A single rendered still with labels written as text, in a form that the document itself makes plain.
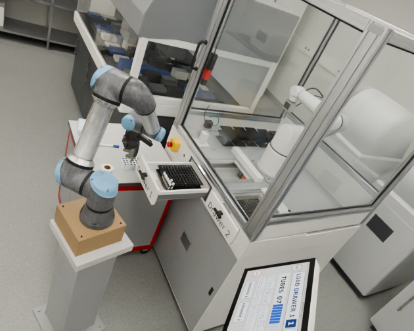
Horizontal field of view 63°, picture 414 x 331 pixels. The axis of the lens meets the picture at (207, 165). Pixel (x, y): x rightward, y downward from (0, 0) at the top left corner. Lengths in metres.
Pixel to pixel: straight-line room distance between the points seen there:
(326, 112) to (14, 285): 1.98
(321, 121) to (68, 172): 1.02
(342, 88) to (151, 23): 1.37
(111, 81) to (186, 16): 1.12
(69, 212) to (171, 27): 1.36
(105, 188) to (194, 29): 1.39
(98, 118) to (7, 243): 1.41
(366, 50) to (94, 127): 1.04
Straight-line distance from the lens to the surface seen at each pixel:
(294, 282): 1.35
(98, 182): 1.43
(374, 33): 1.33
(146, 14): 2.30
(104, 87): 1.40
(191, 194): 1.90
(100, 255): 1.61
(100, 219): 1.53
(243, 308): 1.35
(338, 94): 1.35
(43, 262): 2.52
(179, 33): 2.41
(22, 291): 2.40
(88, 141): 1.45
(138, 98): 1.37
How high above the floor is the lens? 2.02
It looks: 32 degrees down
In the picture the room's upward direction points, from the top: 25 degrees clockwise
